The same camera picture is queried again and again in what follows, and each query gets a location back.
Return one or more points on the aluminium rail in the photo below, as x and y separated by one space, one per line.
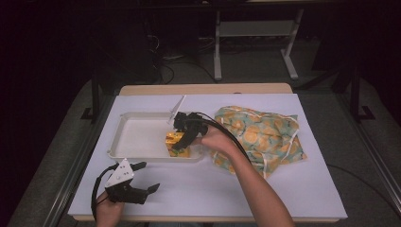
378 157
78 164

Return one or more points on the person's left hand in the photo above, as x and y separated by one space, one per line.
107 213

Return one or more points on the orange snack packet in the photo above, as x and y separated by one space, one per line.
183 153

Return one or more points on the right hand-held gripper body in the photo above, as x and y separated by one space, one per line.
190 123

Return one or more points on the white metal frame stand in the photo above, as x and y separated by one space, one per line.
252 28

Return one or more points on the person's right hand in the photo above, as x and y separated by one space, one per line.
219 140

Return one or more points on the orange green patterned cloth bag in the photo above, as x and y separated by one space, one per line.
268 135

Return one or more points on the white table mat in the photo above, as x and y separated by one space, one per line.
189 195

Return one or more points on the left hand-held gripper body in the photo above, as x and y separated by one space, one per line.
121 181

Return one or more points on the wooden table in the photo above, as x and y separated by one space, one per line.
205 89

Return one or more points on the white plastic tray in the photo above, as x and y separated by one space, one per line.
138 138

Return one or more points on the black metal stand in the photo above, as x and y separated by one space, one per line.
95 101
355 94

